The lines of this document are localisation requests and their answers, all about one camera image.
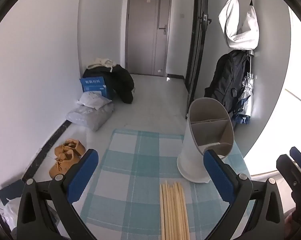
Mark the black hanging backpack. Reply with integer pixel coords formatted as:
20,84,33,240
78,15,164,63
204,51,251,114

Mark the tan suede shoe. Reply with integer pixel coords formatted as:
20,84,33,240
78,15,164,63
49,149,81,179
55,139,86,157

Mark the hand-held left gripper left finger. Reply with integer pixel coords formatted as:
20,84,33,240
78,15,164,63
17,149,99,240

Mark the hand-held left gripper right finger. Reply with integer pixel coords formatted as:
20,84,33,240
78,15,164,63
204,149,287,240

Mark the teal plaid tablecloth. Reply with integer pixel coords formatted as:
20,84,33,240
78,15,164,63
73,129,256,240

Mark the blue cardboard box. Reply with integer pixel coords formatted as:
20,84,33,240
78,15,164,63
80,76,113,99

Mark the grey plastic packet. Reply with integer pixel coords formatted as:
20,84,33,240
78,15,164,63
66,102,115,132

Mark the white plastic bag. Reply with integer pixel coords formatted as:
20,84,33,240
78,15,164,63
0,197,23,230

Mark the beige fleece cloth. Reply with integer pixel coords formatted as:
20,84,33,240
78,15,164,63
87,57,116,73

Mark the white plastic packet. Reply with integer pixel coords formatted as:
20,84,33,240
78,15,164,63
77,91,112,110

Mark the white hanging bag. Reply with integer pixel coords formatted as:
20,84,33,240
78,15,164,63
218,0,260,50

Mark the white utensil holder grey inside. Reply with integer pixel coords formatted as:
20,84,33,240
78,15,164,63
177,98,235,183

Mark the black framed glass door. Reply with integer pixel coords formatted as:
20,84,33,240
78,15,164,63
185,0,212,100

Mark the pile of wooden chopsticks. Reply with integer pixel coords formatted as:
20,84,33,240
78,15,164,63
160,181,190,240

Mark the grey room door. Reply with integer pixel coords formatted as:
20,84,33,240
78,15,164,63
125,0,173,77

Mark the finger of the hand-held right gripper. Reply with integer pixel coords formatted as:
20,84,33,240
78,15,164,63
276,154,301,205
289,146,301,172

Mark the silver blue folded umbrella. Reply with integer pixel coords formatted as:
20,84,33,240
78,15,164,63
232,50,255,125

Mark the black jacket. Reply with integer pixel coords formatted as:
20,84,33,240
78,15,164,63
82,64,135,103

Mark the black glass door handle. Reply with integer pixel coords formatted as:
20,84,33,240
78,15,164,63
200,12,212,30

